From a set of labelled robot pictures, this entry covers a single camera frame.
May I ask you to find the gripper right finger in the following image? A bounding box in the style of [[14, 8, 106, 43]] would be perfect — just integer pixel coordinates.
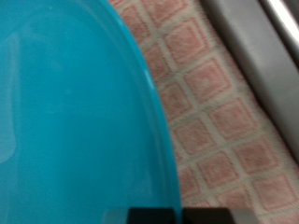
[[181, 207, 260, 224]]

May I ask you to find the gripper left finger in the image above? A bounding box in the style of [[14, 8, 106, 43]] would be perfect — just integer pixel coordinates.
[[102, 207, 183, 224]]

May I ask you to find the blue plastic plate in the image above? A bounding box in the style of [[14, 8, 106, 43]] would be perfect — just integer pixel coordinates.
[[0, 0, 183, 224]]

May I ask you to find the pink checked cloth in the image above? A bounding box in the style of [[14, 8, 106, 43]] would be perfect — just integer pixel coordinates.
[[108, 0, 299, 224]]

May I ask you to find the gray plastic crate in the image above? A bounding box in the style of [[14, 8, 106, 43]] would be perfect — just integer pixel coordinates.
[[199, 0, 299, 162]]

